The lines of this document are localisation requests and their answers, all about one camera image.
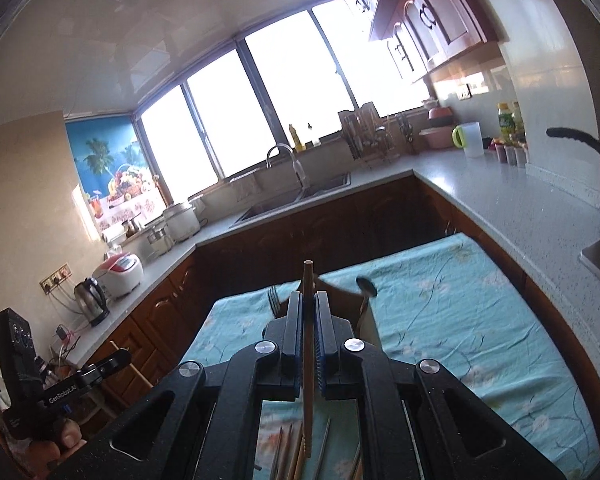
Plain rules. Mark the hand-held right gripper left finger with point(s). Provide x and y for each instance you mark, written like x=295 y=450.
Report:
x=299 y=325

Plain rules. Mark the dark wooden lower cabinets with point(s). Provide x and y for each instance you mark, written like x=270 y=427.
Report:
x=280 y=235

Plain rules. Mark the steel kitchen faucet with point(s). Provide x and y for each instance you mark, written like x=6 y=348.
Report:
x=280 y=149

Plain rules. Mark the brown coffee pot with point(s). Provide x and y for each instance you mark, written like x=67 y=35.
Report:
x=133 y=225

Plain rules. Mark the wooden utensil holder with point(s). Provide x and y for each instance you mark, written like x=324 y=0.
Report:
x=347 y=310

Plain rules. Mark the glass jar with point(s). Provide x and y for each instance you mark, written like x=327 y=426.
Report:
x=159 y=242

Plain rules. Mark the person's left hand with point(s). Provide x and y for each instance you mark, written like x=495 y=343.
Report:
x=69 y=435

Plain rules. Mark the pink pot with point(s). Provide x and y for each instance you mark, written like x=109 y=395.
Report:
x=441 y=116

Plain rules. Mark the steel kitchen sink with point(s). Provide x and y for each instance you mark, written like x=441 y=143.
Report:
x=280 y=205

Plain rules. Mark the knife and scissors block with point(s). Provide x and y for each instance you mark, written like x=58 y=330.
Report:
x=408 y=135

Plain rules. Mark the large wooden upper cabinet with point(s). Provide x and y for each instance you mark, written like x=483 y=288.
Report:
x=440 y=5

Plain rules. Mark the white cooking pot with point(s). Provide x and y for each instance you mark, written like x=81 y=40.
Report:
x=181 y=222

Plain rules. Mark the steel electric kettle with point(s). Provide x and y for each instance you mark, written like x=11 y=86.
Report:
x=92 y=302

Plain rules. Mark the small tiled-wall socket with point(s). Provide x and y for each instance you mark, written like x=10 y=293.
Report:
x=465 y=92

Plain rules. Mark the tropical beach poster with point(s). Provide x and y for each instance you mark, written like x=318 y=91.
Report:
x=100 y=160

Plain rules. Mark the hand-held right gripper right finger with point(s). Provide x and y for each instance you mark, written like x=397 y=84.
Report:
x=321 y=335

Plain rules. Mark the yellow dish soap bottle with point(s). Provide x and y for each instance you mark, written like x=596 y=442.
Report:
x=297 y=139

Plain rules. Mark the kitchen window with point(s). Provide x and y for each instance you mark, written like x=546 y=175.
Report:
x=280 y=90

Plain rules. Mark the white and red rice cooker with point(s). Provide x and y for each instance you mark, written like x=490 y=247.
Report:
x=120 y=275

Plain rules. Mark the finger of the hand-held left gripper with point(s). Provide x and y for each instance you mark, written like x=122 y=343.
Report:
x=107 y=364

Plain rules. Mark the brass wall socket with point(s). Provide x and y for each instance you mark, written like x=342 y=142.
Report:
x=56 y=277

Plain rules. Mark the metal fork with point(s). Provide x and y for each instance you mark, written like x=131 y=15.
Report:
x=274 y=300

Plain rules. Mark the metal spoon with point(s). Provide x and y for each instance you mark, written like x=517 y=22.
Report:
x=367 y=287

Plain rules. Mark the teal floral cloth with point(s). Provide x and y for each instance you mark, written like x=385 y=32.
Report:
x=455 y=320

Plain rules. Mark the pink basin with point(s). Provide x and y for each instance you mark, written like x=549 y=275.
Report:
x=437 y=138

